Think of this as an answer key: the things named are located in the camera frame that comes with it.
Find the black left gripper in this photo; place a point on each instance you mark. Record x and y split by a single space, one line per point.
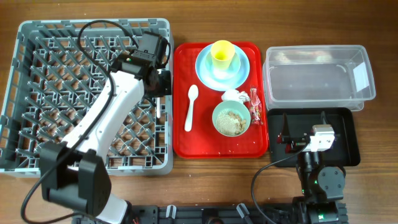
166 88

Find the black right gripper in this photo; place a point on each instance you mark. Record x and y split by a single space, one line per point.
295 142

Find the white plastic spoon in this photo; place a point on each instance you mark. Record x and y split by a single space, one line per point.
192 96

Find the red snack wrapper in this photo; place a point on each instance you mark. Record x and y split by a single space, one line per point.
255 107

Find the mint green bowl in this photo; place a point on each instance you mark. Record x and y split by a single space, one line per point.
235 107

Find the yellow plastic cup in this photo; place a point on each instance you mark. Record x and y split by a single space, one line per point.
222 53

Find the rice and food scraps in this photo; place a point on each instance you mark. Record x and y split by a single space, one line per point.
230 123

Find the white napkin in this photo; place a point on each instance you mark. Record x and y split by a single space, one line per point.
235 95

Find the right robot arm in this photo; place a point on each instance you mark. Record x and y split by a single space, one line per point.
322 185

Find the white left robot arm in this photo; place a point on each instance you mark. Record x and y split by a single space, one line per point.
73 172

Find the black waste tray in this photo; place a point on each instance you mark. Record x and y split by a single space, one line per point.
344 151

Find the grey dishwasher rack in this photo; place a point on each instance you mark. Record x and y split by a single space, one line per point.
56 75

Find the clear plastic bin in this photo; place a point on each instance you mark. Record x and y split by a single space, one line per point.
318 76

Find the light blue plate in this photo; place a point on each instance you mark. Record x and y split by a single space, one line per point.
221 80

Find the red plastic tray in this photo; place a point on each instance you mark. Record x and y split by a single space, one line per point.
204 141

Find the black mounting rail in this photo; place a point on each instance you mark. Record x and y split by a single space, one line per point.
278 212

